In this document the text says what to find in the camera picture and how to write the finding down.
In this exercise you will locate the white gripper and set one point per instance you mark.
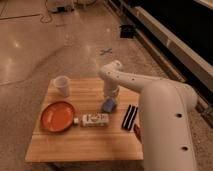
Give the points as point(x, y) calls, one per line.
point(110, 89)

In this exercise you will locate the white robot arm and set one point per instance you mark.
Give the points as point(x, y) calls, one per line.
point(163, 106)

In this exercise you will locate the white small bottle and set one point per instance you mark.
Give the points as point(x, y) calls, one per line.
point(89, 120)

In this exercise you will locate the translucent plastic cup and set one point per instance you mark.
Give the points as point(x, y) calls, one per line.
point(62, 84)

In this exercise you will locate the wooden table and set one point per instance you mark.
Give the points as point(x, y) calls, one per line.
point(80, 143)

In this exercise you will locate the black box on floor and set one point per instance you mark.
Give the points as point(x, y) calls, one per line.
point(127, 31)

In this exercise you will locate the orange round plate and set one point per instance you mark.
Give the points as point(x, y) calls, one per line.
point(57, 116)

